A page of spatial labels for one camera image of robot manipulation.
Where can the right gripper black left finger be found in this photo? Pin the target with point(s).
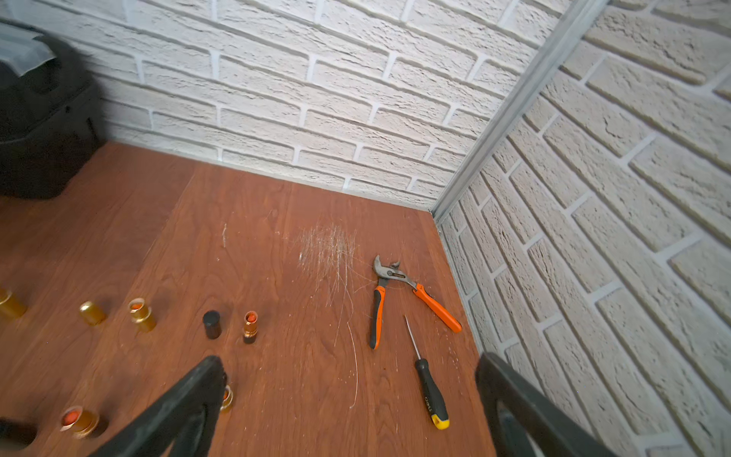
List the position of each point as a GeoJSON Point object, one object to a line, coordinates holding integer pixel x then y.
{"type": "Point", "coordinates": [181, 422]}

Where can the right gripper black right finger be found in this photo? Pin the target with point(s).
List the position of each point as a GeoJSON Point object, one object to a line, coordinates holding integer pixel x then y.
{"type": "Point", "coordinates": [522, 420]}

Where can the gold lipstick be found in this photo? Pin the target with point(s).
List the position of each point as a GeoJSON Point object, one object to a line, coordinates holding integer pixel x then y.
{"type": "Point", "coordinates": [227, 399]}
{"type": "Point", "coordinates": [141, 314]}
{"type": "Point", "coordinates": [10, 305]}

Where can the black lipstick cap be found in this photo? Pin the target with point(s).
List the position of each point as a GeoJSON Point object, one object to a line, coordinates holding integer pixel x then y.
{"type": "Point", "coordinates": [15, 436]}
{"type": "Point", "coordinates": [212, 324]}

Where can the black lipstick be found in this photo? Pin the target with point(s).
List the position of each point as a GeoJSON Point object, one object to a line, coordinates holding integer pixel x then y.
{"type": "Point", "coordinates": [80, 422]}
{"type": "Point", "coordinates": [250, 328]}

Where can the black orange screwdriver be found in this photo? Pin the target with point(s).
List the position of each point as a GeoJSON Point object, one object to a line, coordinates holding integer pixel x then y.
{"type": "Point", "coordinates": [433, 398]}

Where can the black plastic toolbox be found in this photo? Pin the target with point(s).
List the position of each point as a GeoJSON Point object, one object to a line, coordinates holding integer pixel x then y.
{"type": "Point", "coordinates": [52, 117]}

